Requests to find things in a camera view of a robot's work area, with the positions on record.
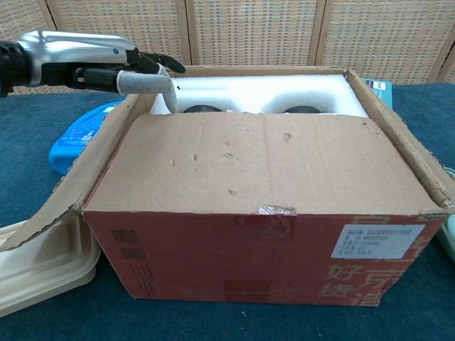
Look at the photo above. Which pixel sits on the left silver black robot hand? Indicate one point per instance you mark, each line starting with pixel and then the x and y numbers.
pixel 78 51

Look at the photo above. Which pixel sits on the large red cardboard box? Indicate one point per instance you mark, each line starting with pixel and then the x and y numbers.
pixel 231 160

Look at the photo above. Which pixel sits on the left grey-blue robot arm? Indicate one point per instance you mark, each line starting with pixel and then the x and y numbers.
pixel 10 67

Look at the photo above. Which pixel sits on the teal product box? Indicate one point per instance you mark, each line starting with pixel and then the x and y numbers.
pixel 382 92

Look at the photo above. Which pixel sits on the blue detergent pump bottle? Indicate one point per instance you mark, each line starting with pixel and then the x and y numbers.
pixel 74 138

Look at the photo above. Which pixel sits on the blue felt table cloth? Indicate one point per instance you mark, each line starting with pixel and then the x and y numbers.
pixel 28 142

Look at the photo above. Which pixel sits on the black round item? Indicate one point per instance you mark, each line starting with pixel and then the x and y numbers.
pixel 200 109
pixel 302 109

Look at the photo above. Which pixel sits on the bamboo folding screen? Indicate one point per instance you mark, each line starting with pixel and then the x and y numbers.
pixel 249 32

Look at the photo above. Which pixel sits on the white foam packing insert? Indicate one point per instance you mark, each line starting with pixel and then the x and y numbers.
pixel 249 92

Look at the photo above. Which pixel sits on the beige lidded food container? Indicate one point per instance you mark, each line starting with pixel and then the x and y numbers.
pixel 46 263

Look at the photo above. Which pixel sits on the clear plastic dustpan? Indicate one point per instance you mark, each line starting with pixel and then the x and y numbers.
pixel 448 236

